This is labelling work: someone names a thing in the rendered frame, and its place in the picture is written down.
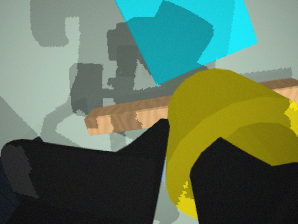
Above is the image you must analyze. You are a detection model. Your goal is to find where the tan wooden plank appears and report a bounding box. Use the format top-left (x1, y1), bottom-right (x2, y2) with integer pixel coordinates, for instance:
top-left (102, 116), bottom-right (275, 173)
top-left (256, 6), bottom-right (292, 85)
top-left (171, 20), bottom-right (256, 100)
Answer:
top-left (84, 77), bottom-right (298, 136)

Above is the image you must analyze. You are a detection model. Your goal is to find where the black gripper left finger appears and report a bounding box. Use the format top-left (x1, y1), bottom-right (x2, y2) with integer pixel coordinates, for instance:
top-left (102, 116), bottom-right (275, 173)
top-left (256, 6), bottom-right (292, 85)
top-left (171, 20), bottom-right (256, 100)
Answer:
top-left (0, 119), bottom-right (170, 224)

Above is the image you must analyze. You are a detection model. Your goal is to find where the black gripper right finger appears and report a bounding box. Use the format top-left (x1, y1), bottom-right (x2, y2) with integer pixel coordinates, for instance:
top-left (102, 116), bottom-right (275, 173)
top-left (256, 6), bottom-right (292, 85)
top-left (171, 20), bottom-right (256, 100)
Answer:
top-left (189, 137), bottom-right (298, 224)

